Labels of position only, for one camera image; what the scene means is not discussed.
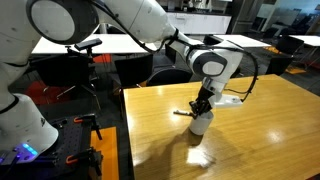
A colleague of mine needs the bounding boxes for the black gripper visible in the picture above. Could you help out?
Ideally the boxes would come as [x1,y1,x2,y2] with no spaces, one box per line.
[188,86,216,120]

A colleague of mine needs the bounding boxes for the white marker with black cap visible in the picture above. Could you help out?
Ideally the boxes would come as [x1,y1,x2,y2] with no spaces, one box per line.
[172,109,193,118]

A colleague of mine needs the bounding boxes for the white kitchen cabinets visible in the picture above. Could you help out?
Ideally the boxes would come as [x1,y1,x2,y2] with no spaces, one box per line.
[164,11,233,35]

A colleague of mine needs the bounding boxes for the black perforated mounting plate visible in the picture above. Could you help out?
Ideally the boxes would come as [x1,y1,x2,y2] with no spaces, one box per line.
[0,114,94,180]

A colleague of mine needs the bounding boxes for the white table with metal legs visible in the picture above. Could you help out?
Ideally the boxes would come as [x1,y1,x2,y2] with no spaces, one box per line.
[289,34,320,66]
[218,33,273,63]

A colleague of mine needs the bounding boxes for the white ceramic mug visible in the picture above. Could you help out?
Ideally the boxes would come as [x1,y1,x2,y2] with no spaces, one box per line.
[188,110,215,136]

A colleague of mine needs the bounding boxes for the large white table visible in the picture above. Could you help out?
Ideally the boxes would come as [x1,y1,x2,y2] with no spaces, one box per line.
[31,33,158,55]

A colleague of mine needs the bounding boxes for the black camera on tripod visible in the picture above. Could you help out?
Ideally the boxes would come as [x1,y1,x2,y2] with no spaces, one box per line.
[64,37,104,113]

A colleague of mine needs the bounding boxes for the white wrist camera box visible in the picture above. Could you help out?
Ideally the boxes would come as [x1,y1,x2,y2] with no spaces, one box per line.
[212,93,244,110]

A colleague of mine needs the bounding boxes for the orange and black clamp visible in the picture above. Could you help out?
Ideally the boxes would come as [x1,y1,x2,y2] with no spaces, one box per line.
[65,147,104,177]
[73,113,103,141]

